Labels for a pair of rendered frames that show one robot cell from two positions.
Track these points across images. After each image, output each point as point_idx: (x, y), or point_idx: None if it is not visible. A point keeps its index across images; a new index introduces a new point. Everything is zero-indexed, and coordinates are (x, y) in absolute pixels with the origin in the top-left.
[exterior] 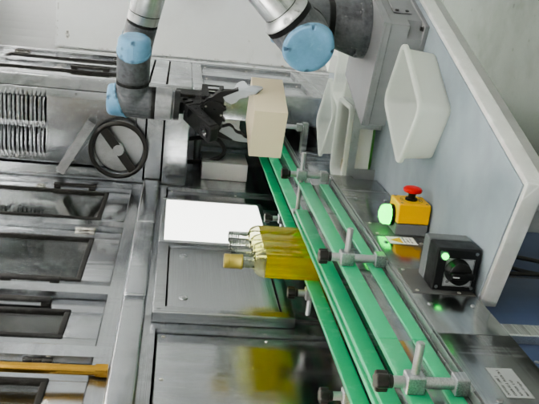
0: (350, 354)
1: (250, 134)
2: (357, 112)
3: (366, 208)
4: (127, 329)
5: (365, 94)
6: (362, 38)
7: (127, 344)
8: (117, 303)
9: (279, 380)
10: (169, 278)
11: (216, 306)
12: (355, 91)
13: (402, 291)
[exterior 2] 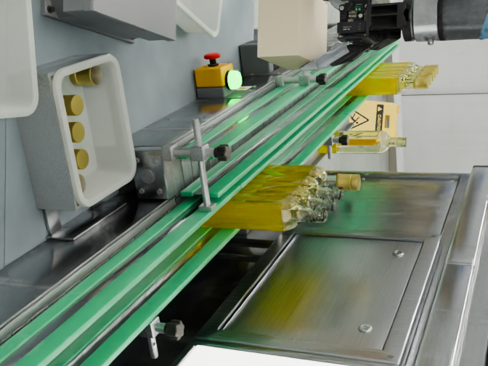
0: (306, 145)
1: (324, 41)
2: (160, 34)
3: (210, 110)
4: (471, 222)
5: (171, 1)
6: None
7: (471, 210)
8: (481, 271)
9: (340, 207)
10: (405, 282)
11: (363, 242)
12: (144, 12)
13: (293, 73)
